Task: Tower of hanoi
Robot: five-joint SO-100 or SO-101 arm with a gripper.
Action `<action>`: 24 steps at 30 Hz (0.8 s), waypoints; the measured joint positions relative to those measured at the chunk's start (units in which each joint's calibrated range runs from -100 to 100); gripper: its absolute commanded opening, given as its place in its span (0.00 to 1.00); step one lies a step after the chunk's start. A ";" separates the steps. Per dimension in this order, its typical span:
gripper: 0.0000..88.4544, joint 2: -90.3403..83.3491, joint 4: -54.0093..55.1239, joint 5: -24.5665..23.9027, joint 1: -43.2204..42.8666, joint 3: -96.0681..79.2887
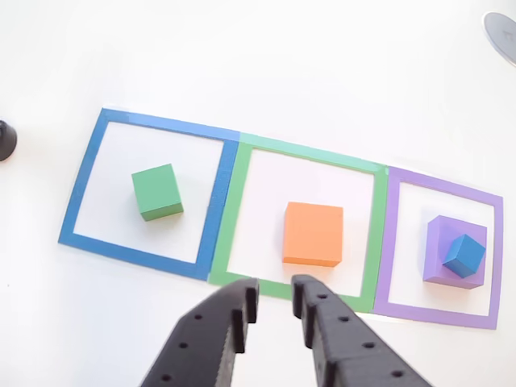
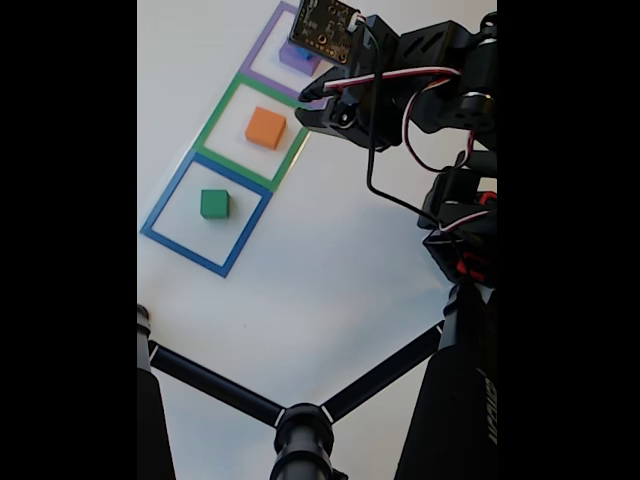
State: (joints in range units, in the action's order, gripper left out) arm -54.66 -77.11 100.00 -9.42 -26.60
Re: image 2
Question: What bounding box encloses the black camera cable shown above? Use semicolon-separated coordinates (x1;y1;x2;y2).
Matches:
365;24;447;232

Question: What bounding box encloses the red white servo cable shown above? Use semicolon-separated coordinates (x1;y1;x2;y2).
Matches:
323;66;498;235

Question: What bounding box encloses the gripper camera board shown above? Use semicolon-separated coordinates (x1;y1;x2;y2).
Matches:
288;0;370;67

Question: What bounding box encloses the green square frame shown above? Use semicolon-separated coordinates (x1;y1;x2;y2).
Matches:
192;71;314;194

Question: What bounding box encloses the black tripod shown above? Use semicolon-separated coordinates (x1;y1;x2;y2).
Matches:
137;282;498;480

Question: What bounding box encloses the green cube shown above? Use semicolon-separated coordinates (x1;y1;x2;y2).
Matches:
199;188;230;220

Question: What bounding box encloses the purple square frame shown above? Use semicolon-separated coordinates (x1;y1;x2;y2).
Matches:
239;0;334;111

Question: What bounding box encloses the red black table clamp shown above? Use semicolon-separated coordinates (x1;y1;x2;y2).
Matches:
457;252;496;282

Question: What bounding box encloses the blue square frame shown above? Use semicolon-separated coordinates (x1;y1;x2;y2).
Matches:
139;151;275;279

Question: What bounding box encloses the flat purple block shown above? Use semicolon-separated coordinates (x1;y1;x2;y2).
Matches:
278;39;322;77

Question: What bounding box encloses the orange cube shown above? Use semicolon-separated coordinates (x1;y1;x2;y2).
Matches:
244;105;288;151

